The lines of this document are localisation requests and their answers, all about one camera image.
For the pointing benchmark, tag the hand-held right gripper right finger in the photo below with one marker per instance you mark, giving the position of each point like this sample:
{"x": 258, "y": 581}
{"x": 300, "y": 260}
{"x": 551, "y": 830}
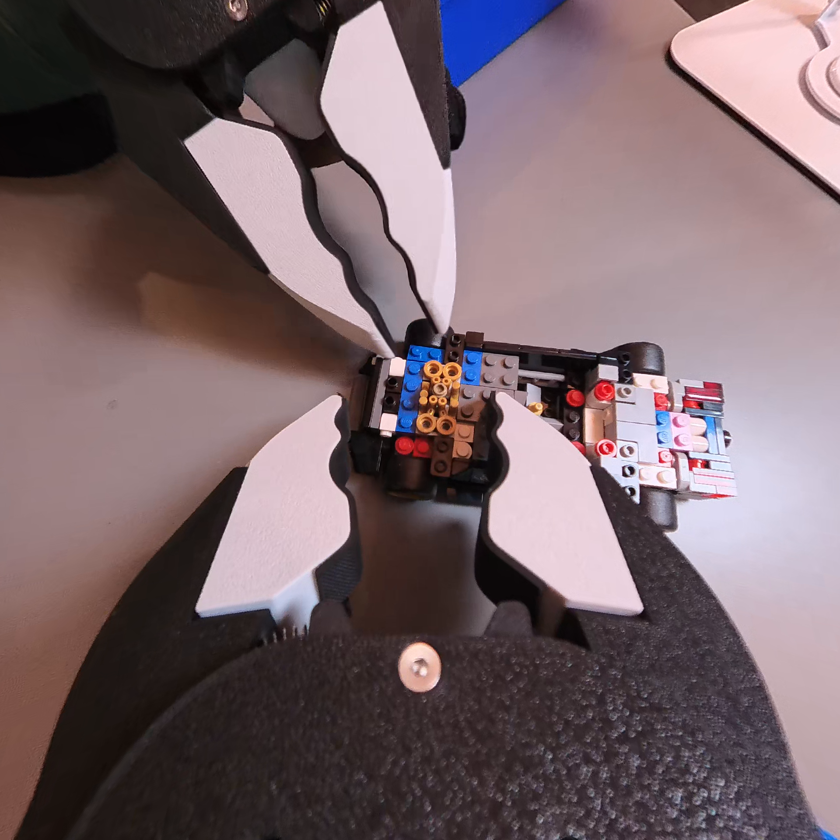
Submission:
{"x": 558, "y": 525}

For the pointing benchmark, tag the white booklet stand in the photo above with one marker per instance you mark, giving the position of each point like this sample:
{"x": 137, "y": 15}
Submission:
{"x": 754, "y": 79}

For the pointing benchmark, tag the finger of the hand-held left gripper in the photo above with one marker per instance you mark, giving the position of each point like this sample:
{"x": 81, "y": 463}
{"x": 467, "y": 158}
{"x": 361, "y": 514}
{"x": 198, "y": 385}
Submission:
{"x": 262, "y": 197}
{"x": 400, "y": 164}

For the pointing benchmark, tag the blue plastic bin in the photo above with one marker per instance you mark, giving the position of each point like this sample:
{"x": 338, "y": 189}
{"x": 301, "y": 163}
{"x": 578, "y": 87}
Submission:
{"x": 499, "y": 33}

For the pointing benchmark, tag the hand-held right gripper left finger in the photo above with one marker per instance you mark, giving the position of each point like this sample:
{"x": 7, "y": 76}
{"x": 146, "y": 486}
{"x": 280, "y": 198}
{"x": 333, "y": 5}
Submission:
{"x": 282, "y": 525}

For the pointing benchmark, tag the person's left forearm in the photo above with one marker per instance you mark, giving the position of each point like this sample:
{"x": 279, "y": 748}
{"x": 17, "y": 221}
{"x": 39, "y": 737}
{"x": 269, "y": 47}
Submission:
{"x": 26, "y": 52}

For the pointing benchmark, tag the black lego car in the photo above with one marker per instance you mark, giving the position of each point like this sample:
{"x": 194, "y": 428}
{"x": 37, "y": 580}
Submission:
{"x": 492, "y": 371}

